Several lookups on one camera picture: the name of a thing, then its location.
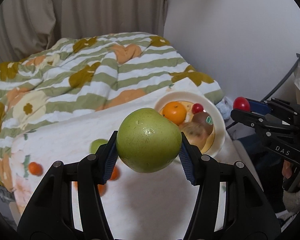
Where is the green striped floral quilt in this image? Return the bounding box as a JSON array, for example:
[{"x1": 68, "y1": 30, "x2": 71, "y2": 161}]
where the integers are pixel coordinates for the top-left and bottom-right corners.
[{"x1": 0, "y1": 32, "x2": 224, "y2": 191}]

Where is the green apple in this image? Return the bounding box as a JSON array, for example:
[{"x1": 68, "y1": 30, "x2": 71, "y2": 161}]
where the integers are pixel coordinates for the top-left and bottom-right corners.
[
  {"x1": 116, "y1": 108, "x2": 182, "y2": 173},
  {"x1": 89, "y1": 139, "x2": 108, "y2": 154}
]

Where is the person's right hand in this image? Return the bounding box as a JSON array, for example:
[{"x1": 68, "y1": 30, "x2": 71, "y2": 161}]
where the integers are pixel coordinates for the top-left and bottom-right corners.
[{"x1": 282, "y1": 160, "x2": 293, "y2": 179}]

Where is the white floral tablecloth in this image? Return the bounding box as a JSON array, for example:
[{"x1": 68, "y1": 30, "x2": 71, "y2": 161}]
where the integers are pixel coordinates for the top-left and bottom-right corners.
[{"x1": 9, "y1": 77, "x2": 263, "y2": 239}]

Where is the black cable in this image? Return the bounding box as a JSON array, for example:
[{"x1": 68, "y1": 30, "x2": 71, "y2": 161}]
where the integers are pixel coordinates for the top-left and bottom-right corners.
[{"x1": 225, "y1": 57, "x2": 300, "y2": 131}]

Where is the brown kiwi with sticker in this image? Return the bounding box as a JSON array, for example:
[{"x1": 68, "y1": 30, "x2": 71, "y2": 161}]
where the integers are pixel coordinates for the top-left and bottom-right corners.
[{"x1": 192, "y1": 112, "x2": 213, "y2": 135}]

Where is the red cherry tomato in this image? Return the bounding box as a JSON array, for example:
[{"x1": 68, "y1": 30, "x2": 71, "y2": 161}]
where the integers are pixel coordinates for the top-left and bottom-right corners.
[
  {"x1": 233, "y1": 96, "x2": 250, "y2": 112},
  {"x1": 191, "y1": 103, "x2": 204, "y2": 114}
]

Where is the beige curtain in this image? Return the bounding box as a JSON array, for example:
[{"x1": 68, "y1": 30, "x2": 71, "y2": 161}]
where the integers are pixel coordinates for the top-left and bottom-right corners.
[{"x1": 0, "y1": 0, "x2": 167, "y2": 63}]

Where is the large orange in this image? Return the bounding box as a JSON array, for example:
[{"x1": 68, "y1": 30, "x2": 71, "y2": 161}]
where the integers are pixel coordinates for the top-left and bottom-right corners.
[
  {"x1": 72, "y1": 181, "x2": 107, "y2": 197},
  {"x1": 162, "y1": 101, "x2": 187, "y2": 126}
]

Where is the cream yellow plate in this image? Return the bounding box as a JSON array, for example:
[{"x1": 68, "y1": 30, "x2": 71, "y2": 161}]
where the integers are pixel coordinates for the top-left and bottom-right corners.
[{"x1": 154, "y1": 92, "x2": 226, "y2": 157}]

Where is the russet brown apple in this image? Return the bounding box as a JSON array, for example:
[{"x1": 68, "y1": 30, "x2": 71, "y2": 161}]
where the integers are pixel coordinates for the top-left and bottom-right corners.
[{"x1": 179, "y1": 121, "x2": 209, "y2": 150}]

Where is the small mandarin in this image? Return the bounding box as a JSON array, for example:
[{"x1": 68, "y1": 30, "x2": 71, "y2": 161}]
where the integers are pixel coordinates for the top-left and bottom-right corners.
[
  {"x1": 109, "y1": 165, "x2": 121, "y2": 181},
  {"x1": 28, "y1": 162, "x2": 43, "y2": 176}
]

